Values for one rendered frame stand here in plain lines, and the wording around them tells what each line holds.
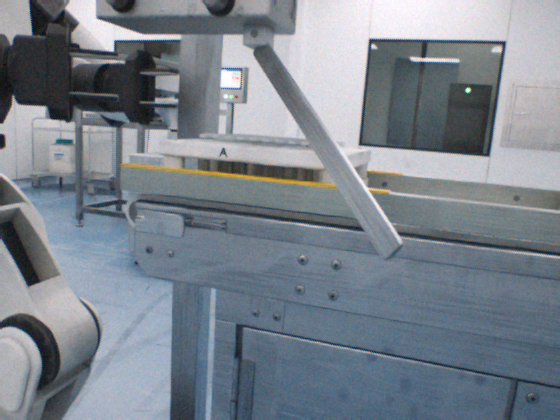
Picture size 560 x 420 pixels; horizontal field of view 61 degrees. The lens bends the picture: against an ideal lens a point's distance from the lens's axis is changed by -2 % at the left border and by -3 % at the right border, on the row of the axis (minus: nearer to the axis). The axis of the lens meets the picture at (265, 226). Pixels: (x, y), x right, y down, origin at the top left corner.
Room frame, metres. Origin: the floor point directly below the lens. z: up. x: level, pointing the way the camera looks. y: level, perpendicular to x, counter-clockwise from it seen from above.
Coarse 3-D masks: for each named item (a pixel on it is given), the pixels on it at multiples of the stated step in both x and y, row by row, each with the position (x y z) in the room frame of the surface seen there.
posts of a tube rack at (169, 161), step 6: (168, 156) 0.63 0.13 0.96; (168, 162) 0.63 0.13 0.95; (174, 162) 0.63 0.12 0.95; (180, 162) 0.63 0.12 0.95; (354, 168) 0.77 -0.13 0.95; (360, 168) 0.77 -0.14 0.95; (366, 168) 0.77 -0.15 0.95; (324, 174) 0.57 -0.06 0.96; (360, 174) 0.77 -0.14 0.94; (324, 180) 0.57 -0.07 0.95; (330, 180) 0.56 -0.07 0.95
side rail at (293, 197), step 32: (160, 192) 0.61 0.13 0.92; (192, 192) 0.59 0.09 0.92; (224, 192) 0.58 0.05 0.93; (256, 192) 0.57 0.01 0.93; (288, 192) 0.55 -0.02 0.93; (320, 192) 0.54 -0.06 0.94; (416, 224) 0.51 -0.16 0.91; (448, 224) 0.50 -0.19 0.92; (480, 224) 0.49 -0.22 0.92; (512, 224) 0.48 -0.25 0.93; (544, 224) 0.47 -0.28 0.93
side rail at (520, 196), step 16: (368, 176) 0.79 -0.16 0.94; (384, 176) 0.79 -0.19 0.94; (400, 176) 0.78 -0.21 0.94; (416, 176) 0.77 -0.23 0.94; (400, 192) 0.78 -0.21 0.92; (416, 192) 0.77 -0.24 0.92; (432, 192) 0.76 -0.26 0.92; (448, 192) 0.75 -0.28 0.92; (464, 192) 0.75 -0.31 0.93; (480, 192) 0.74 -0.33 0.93; (496, 192) 0.73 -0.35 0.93; (512, 192) 0.73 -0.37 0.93; (528, 192) 0.72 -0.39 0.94; (544, 192) 0.71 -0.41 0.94; (544, 208) 0.71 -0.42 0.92
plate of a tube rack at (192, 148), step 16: (160, 144) 0.63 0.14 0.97; (176, 144) 0.62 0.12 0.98; (192, 144) 0.62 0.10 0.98; (208, 144) 0.61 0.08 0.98; (224, 144) 0.61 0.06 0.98; (240, 144) 0.63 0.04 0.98; (224, 160) 0.61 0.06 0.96; (240, 160) 0.60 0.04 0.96; (256, 160) 0.59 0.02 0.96; (272, 160) 0.58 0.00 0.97; (288, 160) 0.58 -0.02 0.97; (304, 160) 0.57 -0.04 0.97; (320, 160) 0.57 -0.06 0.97; (352, 160) 0.60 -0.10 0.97; (368, 160) 0.76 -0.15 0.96
